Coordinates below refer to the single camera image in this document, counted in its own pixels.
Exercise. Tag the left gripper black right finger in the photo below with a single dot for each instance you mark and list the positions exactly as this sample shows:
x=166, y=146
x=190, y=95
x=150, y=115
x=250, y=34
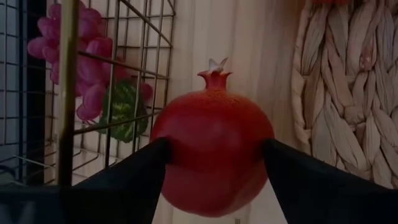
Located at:
x=326, y=196

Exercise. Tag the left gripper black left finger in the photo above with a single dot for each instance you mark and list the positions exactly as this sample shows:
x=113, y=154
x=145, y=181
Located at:
x=109, y=199

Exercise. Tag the red pomegranate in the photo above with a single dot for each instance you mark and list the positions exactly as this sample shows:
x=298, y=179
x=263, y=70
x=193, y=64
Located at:
x=214, y=130

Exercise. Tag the watermelon slice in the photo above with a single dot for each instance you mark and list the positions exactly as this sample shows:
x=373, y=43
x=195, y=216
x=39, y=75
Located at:
x=122, y=109

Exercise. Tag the round woven placemat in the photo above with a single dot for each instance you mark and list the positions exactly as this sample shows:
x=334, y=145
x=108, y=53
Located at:
x=342, y=93

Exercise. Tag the purple grape bunch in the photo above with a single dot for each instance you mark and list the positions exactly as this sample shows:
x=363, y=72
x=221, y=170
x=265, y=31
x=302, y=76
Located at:
x=90, y=70

